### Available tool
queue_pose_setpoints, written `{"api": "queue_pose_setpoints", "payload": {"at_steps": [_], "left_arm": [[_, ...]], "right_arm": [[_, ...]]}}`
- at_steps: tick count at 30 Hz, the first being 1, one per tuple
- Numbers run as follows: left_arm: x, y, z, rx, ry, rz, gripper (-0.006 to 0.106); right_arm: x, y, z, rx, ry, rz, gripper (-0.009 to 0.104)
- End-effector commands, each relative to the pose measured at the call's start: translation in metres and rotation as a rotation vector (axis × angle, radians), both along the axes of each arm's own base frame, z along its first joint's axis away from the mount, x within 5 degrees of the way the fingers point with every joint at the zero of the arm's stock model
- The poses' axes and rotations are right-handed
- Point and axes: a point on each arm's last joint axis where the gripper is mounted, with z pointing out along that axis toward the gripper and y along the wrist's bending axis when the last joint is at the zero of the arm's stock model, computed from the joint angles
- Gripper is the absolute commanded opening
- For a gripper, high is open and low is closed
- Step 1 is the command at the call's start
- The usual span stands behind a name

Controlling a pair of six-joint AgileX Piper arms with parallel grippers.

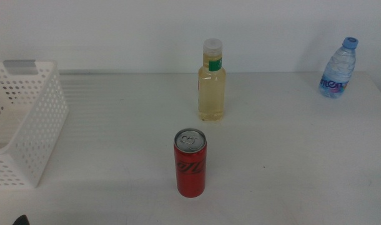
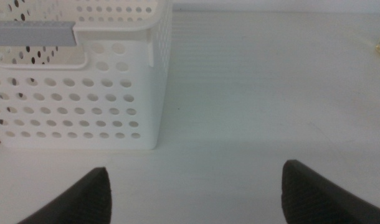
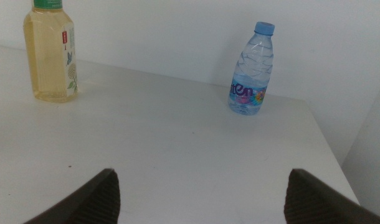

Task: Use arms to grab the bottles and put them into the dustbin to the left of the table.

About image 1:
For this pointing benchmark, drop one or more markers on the white perforated plastic basket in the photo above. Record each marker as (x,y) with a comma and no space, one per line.
(43,125)

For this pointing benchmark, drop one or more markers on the yellow liquid bottle green label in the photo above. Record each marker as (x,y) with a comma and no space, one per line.
(211,97)

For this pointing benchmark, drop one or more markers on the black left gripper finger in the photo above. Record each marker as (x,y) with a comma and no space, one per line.
(22,220)

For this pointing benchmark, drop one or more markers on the red soda can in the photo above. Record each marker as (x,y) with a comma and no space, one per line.
(190,175)

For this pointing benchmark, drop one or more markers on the small water bottle blue cap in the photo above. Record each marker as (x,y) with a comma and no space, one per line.
(337,73)

